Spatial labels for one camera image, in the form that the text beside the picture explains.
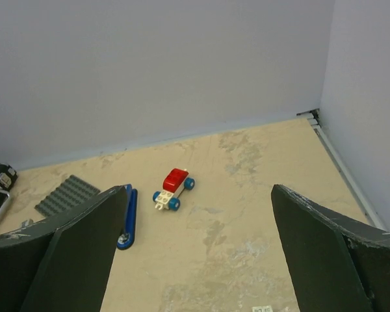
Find red white toy car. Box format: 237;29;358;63
152;168;196;211

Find aluminium table edge rail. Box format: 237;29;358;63
296;109;388;231

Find white staple box sleeve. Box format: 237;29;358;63
252;305;273;312

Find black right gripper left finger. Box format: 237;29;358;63
0;186;128;311

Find grey studded building plate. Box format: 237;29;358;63
34;175;100;218

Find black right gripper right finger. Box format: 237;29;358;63
271;185;390;311

